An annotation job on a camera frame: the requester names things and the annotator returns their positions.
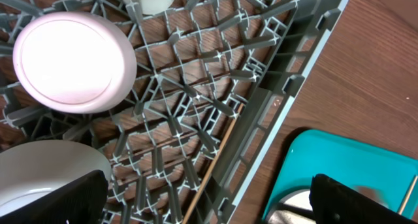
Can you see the grey bowl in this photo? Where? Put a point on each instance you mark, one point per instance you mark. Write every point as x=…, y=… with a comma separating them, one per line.
x=32, y=170

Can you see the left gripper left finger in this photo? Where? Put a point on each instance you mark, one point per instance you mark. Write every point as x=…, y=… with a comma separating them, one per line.
x=81, y=201

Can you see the wooden chopstick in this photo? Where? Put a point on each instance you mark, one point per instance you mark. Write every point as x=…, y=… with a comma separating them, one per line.
x=211, y=167
x=407, y=195

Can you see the large white plate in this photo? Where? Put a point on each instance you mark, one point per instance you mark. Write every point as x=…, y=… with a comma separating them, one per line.
x=294, y=208

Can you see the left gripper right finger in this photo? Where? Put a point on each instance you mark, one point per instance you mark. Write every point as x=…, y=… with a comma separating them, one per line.
x=333, y=202

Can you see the teal serving tray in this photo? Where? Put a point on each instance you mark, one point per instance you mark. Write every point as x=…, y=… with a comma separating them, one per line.
x=376, y=173

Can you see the grey plastic dish rack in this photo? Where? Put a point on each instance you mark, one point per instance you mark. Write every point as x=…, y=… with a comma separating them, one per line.
x=196, y=63

